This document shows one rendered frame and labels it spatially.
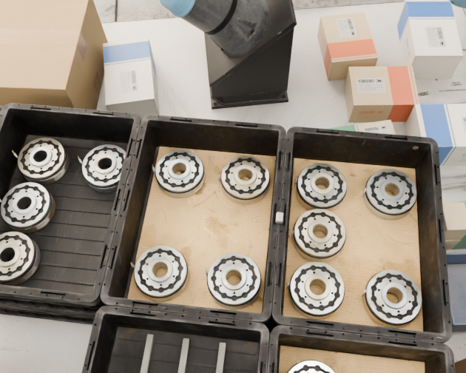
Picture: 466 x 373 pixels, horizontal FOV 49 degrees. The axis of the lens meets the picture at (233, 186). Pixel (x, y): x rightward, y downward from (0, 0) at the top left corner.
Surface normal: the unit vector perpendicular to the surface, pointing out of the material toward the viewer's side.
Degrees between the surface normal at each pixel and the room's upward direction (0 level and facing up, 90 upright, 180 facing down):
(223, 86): 90
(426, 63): 90
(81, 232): 0
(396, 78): 0
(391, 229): 0
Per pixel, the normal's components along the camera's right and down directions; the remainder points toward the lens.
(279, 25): -0.71, -0.26
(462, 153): 0.00, 0.89
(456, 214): -0.03, -0.45
